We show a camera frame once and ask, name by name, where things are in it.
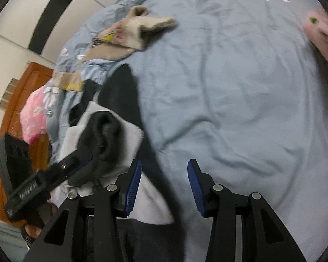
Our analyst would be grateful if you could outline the orange wooden headboard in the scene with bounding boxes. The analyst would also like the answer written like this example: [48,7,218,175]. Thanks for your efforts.
[0,62,53,223]

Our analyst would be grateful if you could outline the white wardrobe with black stripe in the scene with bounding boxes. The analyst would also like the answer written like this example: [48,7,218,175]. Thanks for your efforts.
[0,0,117,63]

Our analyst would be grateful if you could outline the blue floral duvet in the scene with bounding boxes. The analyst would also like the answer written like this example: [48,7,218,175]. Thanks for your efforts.
[55,0,328,261]

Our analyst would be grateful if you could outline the black and grey fleece jacket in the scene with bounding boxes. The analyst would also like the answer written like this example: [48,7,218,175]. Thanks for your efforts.
[60,64,185,261]

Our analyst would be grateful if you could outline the pink quilted pillow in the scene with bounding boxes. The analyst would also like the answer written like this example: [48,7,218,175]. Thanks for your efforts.
[19,86,50,144]

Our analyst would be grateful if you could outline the beige cartoon print garment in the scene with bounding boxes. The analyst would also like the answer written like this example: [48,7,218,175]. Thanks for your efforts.
[50,5,176,92]

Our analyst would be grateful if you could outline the pink folded garment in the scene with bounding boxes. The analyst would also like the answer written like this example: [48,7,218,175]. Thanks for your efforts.
[303,9,328,62]

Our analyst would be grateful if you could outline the person's left hand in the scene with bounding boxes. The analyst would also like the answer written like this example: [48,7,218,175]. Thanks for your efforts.
[21,203,58,249]

